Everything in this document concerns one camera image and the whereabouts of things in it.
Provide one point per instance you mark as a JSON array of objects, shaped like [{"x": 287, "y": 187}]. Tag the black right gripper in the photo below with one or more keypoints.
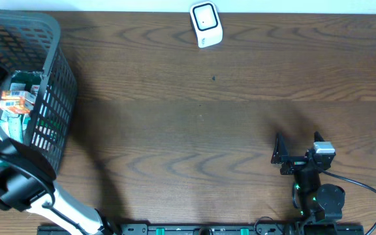
[{"x": 281, "y": 155}]

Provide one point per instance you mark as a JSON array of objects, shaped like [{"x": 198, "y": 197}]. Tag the orange tissue pack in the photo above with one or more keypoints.
[
  {"x": 16, "y": 106},
  {"x": 16, "y": 95}
]

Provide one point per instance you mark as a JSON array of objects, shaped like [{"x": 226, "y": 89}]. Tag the green white gloves packet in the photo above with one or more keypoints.
[{"x": 26, "y": 81}]

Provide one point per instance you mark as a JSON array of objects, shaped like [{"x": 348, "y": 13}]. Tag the light green wipes packet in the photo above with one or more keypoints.
[{"x": 15, "y": 125}]

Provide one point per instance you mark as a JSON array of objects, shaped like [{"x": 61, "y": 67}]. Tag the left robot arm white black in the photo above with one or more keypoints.
[{"x": 28, "y": 167}]

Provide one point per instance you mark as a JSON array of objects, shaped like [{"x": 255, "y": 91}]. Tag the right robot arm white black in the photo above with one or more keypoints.
[{"x": 319, "y": 202}]

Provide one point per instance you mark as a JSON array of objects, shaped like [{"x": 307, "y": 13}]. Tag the white barcode scanner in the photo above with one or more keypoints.
[{"x": 206, "y": 24}]

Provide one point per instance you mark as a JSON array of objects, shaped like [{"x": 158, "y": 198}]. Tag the grey plastic mesh basket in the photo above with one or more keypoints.
[{"x": 29, "y": 41}]

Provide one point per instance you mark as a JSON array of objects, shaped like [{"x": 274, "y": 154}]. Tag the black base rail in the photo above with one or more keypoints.
[{"x": 263, "y": 229}]

